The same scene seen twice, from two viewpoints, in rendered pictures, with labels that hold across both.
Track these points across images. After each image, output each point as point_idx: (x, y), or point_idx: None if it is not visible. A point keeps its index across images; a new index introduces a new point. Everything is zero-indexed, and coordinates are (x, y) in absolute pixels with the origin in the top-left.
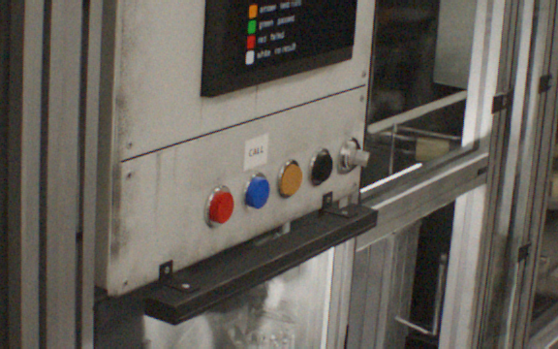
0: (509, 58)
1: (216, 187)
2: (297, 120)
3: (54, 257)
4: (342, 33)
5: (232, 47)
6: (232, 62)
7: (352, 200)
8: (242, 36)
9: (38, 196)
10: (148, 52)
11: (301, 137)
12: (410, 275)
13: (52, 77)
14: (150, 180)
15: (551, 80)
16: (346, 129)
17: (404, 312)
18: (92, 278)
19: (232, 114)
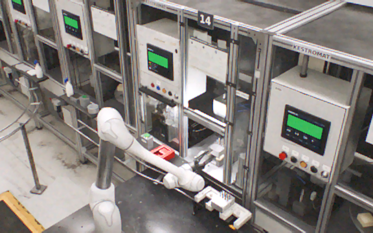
0: (230, 115)
1: (152, 82)
2: (165, 83)
3: (135, 74)
4: (166, 74)
5: None
6: None
7: (181, 105)
8: (148, 64)
9: (133, 66)
10: (141, 59)
11: (166, 87)
12: None
13: (133, 55)
14: (143, 74)
15: (251, 134)
16: (175, 92)
17: None
18: (139, 80)
19: (154, 75)
